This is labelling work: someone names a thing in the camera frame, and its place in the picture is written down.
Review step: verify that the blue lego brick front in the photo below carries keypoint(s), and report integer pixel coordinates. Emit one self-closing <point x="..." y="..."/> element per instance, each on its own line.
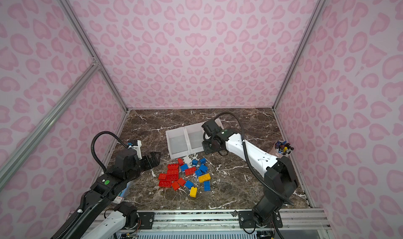
<point x="207" y="185"/>

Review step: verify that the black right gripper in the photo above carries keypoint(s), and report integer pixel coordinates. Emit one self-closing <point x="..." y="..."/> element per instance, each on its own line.
<point x="207" y="145"/>

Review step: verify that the yellow lego brick center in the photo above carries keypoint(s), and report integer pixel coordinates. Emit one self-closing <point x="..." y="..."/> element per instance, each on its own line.
<point x="204" y="178"/>

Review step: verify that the blue lego brick left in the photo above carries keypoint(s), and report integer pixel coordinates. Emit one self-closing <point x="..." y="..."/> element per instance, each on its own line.
<point x="189" y="184"/>

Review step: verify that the yellow lego brick front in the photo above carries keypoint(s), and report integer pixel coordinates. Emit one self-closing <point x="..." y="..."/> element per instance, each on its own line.
<point x="193" y="192"/>

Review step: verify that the yellow lego brick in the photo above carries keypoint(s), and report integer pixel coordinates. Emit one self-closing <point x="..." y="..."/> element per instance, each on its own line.
<point x="193" y="192"/>
<point x="204" y="178"/>

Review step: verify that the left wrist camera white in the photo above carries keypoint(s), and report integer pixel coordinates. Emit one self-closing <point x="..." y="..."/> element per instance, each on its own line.
<point x="136" y="145"/>

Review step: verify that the white three-compartment plastic bin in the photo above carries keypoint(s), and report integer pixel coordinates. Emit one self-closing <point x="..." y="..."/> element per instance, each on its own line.
<point x="185" y="140"/>

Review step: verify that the clear pack of markers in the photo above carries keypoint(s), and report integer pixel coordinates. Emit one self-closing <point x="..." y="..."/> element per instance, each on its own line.
<point x="121" y="196"/>

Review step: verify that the red lego brick pile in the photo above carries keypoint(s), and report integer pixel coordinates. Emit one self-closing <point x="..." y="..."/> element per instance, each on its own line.
<point x="174" y="176"/>

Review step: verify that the pink cup of markers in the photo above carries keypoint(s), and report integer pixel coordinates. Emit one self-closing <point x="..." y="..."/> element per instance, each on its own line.
<point x="282" y="148"/>

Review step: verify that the blue lego brick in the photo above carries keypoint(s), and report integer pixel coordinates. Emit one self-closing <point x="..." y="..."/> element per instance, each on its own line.
<point x="189" y="184"/>
<point x="207" y="185"/>

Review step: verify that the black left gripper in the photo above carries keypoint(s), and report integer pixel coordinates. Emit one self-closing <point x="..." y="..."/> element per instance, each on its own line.
<point x="154" y="159"/>

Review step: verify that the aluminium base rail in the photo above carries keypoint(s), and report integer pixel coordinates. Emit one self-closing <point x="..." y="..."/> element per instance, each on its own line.
<point x="211" y="224"/>

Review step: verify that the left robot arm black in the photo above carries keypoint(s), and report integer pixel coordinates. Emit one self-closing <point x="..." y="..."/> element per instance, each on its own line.
<point x="127" y="167"/>

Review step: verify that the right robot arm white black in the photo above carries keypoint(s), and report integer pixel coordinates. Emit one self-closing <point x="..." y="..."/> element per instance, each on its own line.
<point x="276" y="174"/>

